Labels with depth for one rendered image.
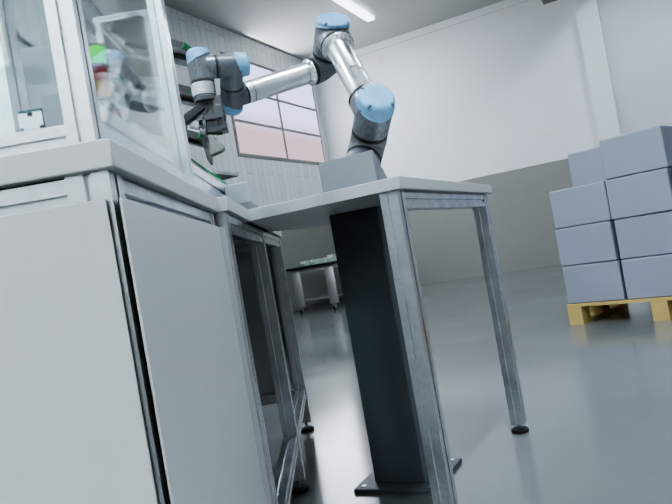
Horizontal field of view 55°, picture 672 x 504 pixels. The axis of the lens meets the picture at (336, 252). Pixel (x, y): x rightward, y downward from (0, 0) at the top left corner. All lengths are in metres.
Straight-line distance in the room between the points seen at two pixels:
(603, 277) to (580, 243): 0.26
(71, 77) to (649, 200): 3.80
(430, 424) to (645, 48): 9.51
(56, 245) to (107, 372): 0.14
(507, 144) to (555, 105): 0.91
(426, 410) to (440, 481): 0.16
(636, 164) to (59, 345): 3.87
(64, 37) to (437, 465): 1.19
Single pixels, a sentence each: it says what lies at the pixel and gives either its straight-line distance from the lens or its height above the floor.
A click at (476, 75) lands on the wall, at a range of 11.04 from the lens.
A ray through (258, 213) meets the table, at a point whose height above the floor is 0.84.
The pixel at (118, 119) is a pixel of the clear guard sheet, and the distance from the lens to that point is 0.89.
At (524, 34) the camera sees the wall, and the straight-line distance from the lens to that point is 11.00.
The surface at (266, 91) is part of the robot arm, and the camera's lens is 2.26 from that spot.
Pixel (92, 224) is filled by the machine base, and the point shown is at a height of 0.78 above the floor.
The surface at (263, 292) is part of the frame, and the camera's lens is 2.02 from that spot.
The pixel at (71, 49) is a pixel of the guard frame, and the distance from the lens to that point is 0.77.
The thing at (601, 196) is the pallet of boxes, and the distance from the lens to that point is 4.37.
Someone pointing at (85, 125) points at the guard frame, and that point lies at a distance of 0.75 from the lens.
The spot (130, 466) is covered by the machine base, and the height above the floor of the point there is 0.53.
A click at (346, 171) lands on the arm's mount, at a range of 1.94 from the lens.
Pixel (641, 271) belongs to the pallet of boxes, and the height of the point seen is 0.30.
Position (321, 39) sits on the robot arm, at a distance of 2.29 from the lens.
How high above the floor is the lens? 0.70
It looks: 1 degrees up
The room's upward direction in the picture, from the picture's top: 10 degrees counter-clockwise
